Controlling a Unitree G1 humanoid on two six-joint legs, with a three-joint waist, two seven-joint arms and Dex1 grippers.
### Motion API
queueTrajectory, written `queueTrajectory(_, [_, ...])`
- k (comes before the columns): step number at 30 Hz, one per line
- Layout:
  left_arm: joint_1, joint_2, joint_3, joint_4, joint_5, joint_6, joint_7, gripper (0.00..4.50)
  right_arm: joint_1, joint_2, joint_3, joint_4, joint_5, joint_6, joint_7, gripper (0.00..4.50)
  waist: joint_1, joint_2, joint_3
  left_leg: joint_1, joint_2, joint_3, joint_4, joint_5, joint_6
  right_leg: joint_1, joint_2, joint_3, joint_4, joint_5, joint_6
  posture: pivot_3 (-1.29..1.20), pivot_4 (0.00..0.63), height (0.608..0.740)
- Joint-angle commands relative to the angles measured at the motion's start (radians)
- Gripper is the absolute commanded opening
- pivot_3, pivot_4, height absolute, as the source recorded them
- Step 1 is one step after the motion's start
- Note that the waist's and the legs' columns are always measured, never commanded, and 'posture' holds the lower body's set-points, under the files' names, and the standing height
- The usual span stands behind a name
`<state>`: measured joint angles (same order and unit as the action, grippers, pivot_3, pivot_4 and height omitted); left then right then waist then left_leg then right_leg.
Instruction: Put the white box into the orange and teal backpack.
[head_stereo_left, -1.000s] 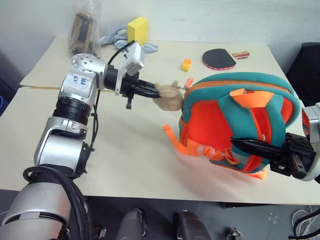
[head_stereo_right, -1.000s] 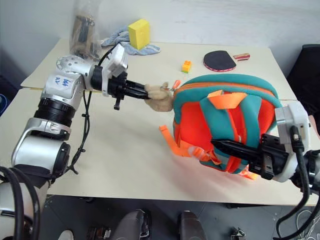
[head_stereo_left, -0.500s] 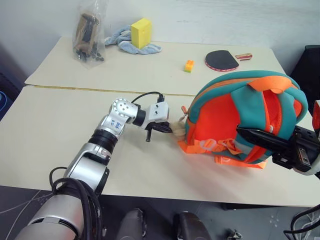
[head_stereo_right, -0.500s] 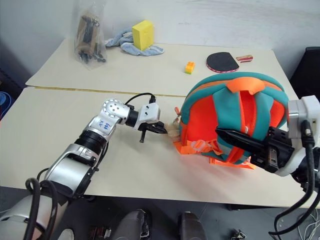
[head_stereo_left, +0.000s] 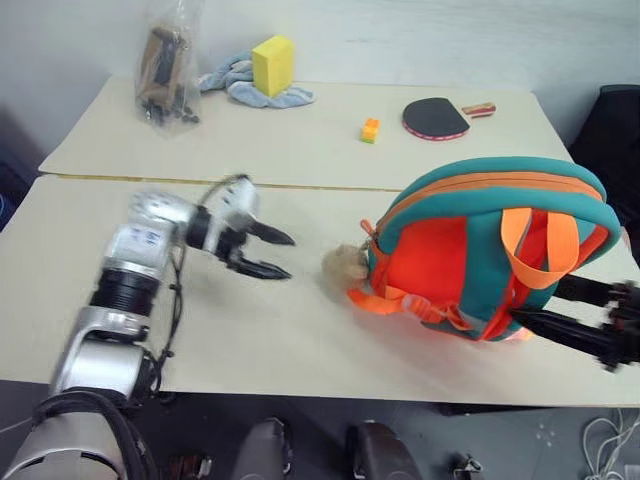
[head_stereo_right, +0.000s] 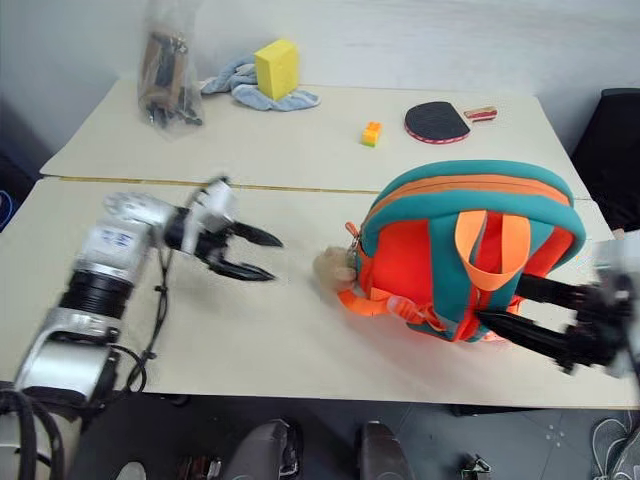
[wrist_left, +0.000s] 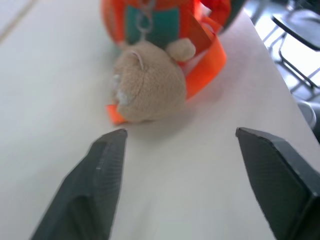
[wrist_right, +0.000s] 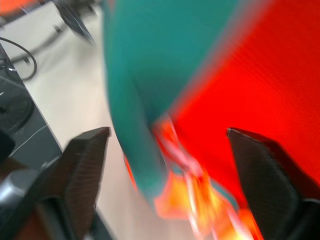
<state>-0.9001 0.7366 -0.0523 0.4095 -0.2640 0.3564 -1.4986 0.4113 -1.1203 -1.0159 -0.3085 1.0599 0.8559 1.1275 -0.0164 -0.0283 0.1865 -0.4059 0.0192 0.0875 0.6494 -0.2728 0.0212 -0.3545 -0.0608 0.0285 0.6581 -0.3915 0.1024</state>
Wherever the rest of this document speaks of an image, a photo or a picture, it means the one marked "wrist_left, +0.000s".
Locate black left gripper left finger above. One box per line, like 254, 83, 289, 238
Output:
30, 128, 128, 240

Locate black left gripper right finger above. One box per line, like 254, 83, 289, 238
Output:
235, 127, 320, 240

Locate orange and teal backpack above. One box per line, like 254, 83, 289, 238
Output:
100, 0, 251, 125

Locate beige plush bear keychain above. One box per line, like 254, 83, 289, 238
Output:
111, 38, 197, 124

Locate black metal frame chair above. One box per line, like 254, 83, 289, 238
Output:
249, 0, 320, 94

